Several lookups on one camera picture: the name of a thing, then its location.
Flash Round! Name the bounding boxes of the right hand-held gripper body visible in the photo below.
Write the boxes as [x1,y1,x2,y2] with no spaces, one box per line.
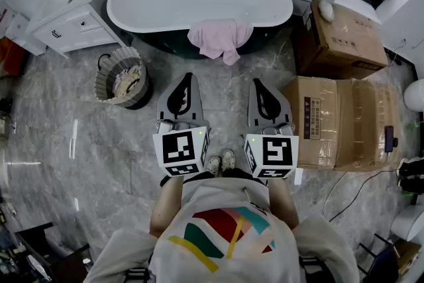
[244,122,299,179]

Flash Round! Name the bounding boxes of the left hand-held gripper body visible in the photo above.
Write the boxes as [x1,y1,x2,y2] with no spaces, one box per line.
[152,118,210,178]

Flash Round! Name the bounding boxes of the striped laundry basket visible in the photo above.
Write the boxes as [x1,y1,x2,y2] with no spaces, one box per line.
[95,46,154,110]

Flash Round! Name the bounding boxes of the pink cloth garment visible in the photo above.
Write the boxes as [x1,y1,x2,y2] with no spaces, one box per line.
[187,18,254,66]

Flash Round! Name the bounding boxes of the person's right forearm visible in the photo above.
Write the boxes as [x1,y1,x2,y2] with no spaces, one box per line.
[266,177,301,231]

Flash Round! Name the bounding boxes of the person's left forearm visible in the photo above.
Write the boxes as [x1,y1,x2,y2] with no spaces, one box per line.
[148,175,185,239]

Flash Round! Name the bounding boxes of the person's left white shoe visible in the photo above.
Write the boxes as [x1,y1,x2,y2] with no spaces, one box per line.
[205,155,222,176]

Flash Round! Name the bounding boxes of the person's white shoe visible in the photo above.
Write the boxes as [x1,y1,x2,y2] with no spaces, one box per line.
[221,149,237,172]
[205,155,222,176]

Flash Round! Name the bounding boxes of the person's black trousers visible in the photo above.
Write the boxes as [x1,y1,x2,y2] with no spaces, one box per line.
[184,167,269,185]

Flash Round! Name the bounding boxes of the cream clothes bundle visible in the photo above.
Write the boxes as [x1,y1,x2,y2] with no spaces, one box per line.
[111,65,142,99]

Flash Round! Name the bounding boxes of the person's right white shoe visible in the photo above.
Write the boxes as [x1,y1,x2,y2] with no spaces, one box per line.
[221,149,237,172]

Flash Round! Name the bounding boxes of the taped cardboard box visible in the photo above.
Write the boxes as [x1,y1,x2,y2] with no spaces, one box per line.
[334,78,403,173]

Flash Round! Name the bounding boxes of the printed cardboard box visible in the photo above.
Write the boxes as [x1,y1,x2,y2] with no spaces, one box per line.
[291,0,389,80]

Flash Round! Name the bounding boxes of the dark smartphone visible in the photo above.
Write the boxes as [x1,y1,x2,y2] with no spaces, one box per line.
[384,125,398,153]

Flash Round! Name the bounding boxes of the white rounded lump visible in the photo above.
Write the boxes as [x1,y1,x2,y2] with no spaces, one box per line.
[318,0,335,23]

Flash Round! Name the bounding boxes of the person's white printed shirt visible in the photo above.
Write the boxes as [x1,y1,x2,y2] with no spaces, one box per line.
[82,177,360,283]

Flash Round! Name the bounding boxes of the white vanity cabinet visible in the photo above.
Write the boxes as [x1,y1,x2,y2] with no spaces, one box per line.
[25,0,129,59]

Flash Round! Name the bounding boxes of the white round fixture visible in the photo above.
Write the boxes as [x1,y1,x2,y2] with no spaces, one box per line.
[403,78,424,113]

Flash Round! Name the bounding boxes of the black headset device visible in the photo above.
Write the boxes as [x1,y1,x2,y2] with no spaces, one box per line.
[399,157,424,195]

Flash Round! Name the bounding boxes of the dark folding chair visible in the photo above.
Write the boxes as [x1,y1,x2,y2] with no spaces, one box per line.
[357,233,401,279]

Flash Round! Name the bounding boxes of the white ceramic fixture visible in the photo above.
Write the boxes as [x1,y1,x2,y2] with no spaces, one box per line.
[390,205,424,243]

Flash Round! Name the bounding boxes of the orange box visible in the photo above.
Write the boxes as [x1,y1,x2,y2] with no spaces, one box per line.
[0,38,29,77]

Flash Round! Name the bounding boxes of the small white box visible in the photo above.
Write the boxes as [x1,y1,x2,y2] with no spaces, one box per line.
[0,0,47,56]

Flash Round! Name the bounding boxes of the thin black floor cable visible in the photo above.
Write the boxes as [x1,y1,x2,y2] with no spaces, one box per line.
[323,168,401,223]

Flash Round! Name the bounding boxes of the black harness strap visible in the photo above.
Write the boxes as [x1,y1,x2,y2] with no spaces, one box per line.
[125,266,152,283]
[299,255,327,283]

